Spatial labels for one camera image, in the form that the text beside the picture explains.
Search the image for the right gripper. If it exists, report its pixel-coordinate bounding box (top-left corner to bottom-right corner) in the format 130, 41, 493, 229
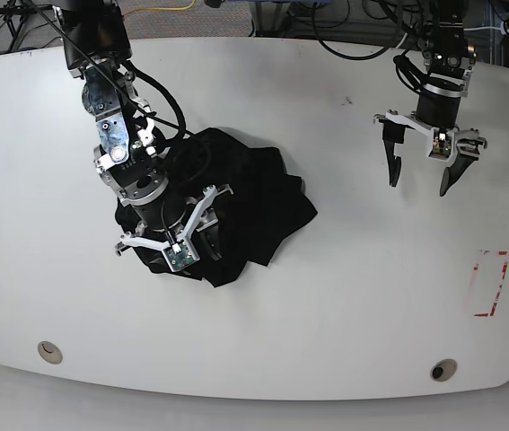
115, 184, 232, 260

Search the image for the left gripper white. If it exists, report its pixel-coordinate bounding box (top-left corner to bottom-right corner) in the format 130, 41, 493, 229
373, 80, 489, 198

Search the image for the black T-shirt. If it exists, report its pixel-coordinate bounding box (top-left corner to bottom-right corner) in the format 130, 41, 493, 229
115, 128, 318, 287

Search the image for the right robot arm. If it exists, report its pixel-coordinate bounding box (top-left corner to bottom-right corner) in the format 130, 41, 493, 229
53, 1, 231, 272

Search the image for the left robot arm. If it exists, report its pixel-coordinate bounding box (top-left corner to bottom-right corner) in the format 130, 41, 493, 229
375, 1, 488, 197

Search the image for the red tape rectangle marking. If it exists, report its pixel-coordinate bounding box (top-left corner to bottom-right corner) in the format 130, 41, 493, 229
466, 250, 509, 318

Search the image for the black tripod stand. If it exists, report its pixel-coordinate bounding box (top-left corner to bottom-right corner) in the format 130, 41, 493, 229
0, 0, 65, 51

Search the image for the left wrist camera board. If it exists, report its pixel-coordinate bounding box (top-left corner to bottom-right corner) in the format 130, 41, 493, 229
426, 128, 452, 161

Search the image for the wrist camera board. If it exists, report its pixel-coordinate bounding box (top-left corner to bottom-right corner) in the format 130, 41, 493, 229
426, 128, 452, 161
162, 242, 200, 272

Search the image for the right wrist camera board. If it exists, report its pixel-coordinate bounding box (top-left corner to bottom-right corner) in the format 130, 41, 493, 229
162, 242, 200, 272

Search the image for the left table cable grommet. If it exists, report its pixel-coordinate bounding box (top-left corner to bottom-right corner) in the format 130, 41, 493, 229
38, 341, 63, 365

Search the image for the table cable grommet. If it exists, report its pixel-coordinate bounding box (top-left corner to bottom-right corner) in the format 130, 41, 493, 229
38, 341, 63, 365
430, 358, 458, 383

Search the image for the aluminium frame post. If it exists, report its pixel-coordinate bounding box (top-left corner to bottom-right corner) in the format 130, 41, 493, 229
250, 1, 291, 38

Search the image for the right table cable grommet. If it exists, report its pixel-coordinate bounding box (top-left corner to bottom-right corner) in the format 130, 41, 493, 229
430, 358, 458, 383

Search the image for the yellow cable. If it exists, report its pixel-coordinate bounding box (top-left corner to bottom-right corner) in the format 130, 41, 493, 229
123, 0, 197, 14

